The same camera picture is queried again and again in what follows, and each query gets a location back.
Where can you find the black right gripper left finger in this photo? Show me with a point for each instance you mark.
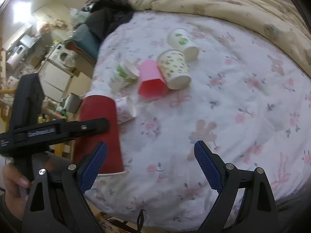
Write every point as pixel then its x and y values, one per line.
pixel 56 201

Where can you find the pink plastic cup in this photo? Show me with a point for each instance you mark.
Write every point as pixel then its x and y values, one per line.
pixel 152 85

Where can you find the white washing machine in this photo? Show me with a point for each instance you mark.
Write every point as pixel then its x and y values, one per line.
pixel 54 75

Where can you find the white cup green globe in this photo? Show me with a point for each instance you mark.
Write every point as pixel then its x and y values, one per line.
pixel 180 39

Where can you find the white cup green print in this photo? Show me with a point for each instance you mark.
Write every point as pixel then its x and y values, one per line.
pixel 123 75

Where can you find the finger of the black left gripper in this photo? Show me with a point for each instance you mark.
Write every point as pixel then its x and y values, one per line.
pixel 70 130

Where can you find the floral white bed sheet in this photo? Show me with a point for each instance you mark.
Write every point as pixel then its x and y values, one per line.
pixel 248 101

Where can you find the white pink patterned cup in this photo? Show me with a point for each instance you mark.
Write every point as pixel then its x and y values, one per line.
pixel 125 109

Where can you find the teal bag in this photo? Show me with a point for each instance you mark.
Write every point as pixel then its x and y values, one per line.
pixel 86 43

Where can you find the yellow patterned paper cup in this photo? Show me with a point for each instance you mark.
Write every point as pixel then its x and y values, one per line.
pixel 174 69

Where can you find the cream bear print quilt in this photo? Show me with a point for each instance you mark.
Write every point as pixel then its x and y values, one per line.
pixel 277 20

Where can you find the red corrugated paper cup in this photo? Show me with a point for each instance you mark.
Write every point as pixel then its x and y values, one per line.
pixel 94 107

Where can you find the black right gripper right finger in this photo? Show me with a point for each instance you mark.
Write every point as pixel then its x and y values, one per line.
pixel 245 201

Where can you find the person's hand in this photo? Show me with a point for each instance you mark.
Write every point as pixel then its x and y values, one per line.
pixel 14 180

